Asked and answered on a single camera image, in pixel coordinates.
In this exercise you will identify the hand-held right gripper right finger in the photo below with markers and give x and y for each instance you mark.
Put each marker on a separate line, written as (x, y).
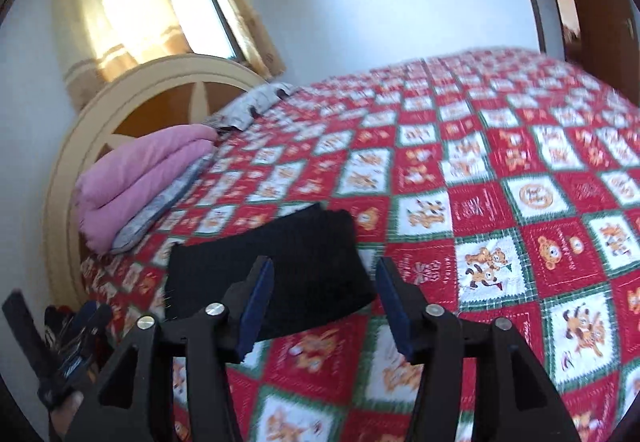
(395, 312)

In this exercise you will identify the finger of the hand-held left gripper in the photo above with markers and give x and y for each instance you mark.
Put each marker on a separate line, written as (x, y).
(22, 327)

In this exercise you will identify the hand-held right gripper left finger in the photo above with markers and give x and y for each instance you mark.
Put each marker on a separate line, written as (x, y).
(257, 304)

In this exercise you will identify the black pants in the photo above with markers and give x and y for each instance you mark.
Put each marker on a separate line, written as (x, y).
(300, 262)

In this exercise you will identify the person's left hand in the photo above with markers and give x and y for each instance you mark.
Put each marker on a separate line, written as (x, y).
(66, 414)

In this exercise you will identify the grey patterned folded quilt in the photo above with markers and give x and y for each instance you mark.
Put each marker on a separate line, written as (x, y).
(150, 217)

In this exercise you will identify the pink folded blanket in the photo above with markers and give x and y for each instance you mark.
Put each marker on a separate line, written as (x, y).
(135, 177)

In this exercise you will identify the red printed bedspread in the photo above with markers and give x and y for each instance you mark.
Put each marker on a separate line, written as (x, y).
(500, 162)

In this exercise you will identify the cream round headboard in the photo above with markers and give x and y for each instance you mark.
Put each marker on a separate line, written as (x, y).
(150, 82)

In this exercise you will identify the brown wooden door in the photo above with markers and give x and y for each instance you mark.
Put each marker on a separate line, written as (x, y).
(600, 17)

